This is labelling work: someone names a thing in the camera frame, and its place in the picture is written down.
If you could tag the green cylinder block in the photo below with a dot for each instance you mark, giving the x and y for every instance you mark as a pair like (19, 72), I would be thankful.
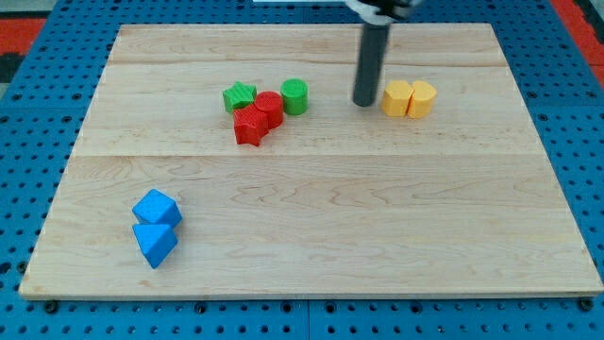
(294, 93)

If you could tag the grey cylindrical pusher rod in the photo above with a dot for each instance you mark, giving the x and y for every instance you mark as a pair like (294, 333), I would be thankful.
(373, 44)

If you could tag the red cylinder block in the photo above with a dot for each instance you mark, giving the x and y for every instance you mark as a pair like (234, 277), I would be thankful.
(271, 103)

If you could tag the green star block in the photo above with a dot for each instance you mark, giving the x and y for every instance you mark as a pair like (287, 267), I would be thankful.
(239, 96)

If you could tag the blue triangle block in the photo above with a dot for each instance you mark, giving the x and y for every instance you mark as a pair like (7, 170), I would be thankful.
(155, 241)

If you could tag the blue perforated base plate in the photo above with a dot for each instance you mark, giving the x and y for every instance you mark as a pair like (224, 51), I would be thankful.
(46, 100)

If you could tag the yellow half-round block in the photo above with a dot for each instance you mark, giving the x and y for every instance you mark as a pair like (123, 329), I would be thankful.
(422, 99)

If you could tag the yellow pentagon block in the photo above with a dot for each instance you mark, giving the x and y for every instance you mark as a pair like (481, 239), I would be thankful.
(396, 98)

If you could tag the blue cube block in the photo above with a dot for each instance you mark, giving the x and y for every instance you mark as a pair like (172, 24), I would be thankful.
(156, 207)

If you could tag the red star block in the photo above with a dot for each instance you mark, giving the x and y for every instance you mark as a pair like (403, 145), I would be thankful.
(250, 125)

